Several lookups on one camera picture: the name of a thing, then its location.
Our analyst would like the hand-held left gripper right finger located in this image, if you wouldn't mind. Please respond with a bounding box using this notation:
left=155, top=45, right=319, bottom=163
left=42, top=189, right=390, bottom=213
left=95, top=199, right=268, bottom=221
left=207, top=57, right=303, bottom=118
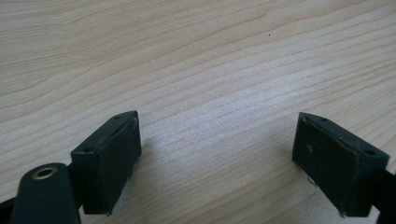
left=291, top=111, right=390, bottom=217

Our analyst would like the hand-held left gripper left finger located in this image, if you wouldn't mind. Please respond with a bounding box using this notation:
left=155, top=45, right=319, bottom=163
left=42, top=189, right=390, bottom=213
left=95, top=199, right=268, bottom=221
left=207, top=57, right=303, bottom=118
left=70, top=110, right=143, bottom=217

